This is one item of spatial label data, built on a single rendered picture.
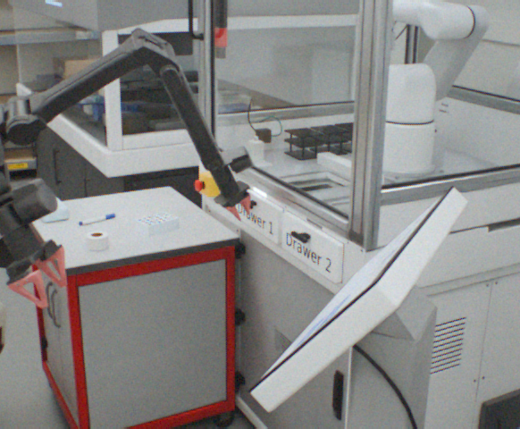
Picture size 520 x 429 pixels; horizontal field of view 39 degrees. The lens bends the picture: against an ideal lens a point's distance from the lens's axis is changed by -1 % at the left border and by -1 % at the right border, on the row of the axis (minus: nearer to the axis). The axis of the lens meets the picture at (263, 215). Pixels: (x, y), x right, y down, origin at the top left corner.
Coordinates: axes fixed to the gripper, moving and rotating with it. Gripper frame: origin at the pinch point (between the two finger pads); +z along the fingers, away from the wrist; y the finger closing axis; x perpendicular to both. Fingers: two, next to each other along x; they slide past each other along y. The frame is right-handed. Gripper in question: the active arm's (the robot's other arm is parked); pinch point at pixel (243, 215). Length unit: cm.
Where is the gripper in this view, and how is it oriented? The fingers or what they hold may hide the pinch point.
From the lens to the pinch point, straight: 224.4
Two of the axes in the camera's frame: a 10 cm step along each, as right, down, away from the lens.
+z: 3.9, 7.6, 5.3
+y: 7.6, -5.8, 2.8
